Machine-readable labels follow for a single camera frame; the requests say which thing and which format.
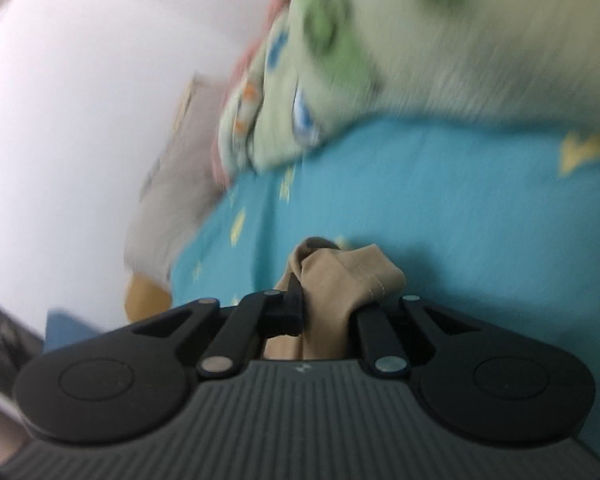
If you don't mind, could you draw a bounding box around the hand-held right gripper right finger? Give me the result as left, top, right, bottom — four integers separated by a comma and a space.
354, 295, 484, 378

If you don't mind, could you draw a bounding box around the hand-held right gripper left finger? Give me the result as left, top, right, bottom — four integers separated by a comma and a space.
130, 274, 305, 379

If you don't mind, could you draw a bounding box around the tan cloth garment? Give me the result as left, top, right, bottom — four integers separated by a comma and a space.
265, 237, 407, 361

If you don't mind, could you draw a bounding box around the blue patterned bed sheet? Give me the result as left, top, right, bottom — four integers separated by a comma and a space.
170, 118, 600, 461

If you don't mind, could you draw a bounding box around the green patterned quilt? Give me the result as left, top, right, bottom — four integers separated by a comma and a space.
218, 0, 600, 173

